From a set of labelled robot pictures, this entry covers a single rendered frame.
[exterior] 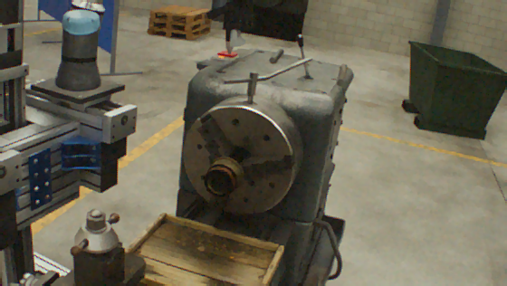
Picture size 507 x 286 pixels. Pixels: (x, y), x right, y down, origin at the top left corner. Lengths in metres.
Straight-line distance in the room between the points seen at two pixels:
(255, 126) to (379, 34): 9.96
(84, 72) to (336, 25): 9.88
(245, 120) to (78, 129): 0.56
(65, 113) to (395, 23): 9.94
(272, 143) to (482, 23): 10.18
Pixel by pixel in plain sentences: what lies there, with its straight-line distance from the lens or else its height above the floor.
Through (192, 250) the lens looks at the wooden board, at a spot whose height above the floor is 0.89.
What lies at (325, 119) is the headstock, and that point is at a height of 1.20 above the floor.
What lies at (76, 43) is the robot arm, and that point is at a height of 1.31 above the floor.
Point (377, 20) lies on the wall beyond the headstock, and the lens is 11.19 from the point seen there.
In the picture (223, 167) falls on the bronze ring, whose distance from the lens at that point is 1.25.
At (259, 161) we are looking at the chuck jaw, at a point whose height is 1.12.
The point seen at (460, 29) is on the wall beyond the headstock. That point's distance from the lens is 11.29.
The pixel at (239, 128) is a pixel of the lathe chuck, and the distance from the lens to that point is 1.34.
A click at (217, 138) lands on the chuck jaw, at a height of 1.15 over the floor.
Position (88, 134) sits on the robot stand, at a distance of 1.61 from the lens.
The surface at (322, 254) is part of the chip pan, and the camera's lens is 2.06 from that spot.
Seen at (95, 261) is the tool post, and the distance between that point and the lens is 0.91.
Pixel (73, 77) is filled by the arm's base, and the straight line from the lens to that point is 1.61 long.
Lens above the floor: 1.63
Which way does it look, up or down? 21 degrees down
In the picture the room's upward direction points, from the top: 8 degrees clockwise
